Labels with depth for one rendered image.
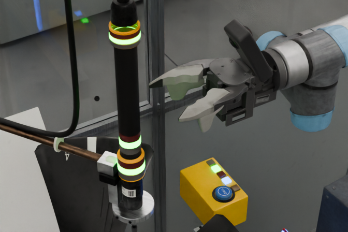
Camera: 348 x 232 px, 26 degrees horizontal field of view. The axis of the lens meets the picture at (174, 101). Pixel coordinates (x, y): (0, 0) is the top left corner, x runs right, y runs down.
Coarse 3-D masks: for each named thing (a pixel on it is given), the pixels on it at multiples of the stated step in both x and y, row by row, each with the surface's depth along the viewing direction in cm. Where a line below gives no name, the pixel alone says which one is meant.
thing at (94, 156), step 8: (0, 128) 128; (8, 128) 127; (16, 128) 127; (24, 136) 126; (32, 136) 126; (40, 136) 125; (48, 144) 125; (64, 144) 124; (72, 152) 123; (80, 152) 123; (88, 152) 122; (96, 160) 122
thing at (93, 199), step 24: (72, 144) 141; (96, 144) 140; (144, 144) 140; (48, 168) 142; (72, 168) 141; (96, 168) 140; (48, 192) 143; (72, 192) 141; (96, 192) 139; (72, 216) 141; (96, 216) 139
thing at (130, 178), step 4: (144, 168) 120; (120, 172) 119; (144, 172) 120; (120, 176) 119; (124, 176) 119; (128, 176) 118; (132, 176) 118; (136, 176) 118; (140, 176) 119; (128, 180) 119; (132, 180) 119
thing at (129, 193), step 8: (120, 0) 100; (128, 0) 100; (112, 8) 100; (120, 8) 100; (128, 8) 100; (136, 8) 101; (112, 16) 101; (120, 16) 100; (128, 16) 100; (136, 16) 102; (120, 24) 101; (128, 24) 101; (128, 184) 120; (136, 184) 120; (128, 192) 121; (136, 192) 121; (128, 200) 123; (136, 200) 123; (128, 208) 124; (136, 208) 124
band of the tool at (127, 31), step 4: (112, 24) 104; (136, 24) 105; (112, 28) 102; (120, 28) 106; (124, 28) 106; (128, 28) 106; (132, 28) 106; (136, 28) 102; (112, 32) 102; (116, 32) 101; (120, 32) 101; (124, 32) 101; (128, 32) 101; (132, 32) 102; (136, 36) 103; (120, 44) 102; (128, 44) 102
